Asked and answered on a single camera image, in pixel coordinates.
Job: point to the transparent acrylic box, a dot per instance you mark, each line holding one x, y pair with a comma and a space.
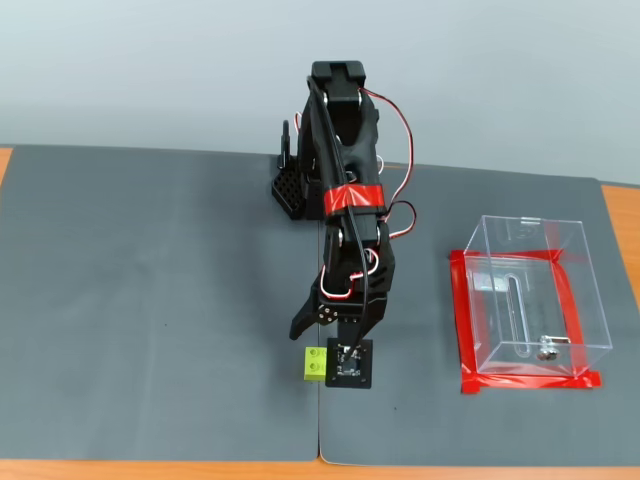
525, 240

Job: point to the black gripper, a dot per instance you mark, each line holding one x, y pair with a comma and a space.
361, 306

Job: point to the red tape strip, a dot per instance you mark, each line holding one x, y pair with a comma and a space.
500, 254
459, 300
570, 310
525, 384

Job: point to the grey table mat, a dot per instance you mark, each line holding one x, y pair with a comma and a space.
150, 300
425, 325

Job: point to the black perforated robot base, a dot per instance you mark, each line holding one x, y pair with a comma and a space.
285, 192

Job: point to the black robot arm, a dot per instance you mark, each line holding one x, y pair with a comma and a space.
350, 125

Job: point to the green lego block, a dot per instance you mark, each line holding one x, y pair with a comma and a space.
314, 367

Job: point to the red tape band on arm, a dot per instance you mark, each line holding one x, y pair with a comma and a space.
350, 200

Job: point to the silver metal box lock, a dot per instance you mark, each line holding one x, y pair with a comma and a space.
547, 354

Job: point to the black square wrist camera module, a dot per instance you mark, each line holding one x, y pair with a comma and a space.
350, 370

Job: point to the black table clamp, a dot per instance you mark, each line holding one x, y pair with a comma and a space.
286, 140

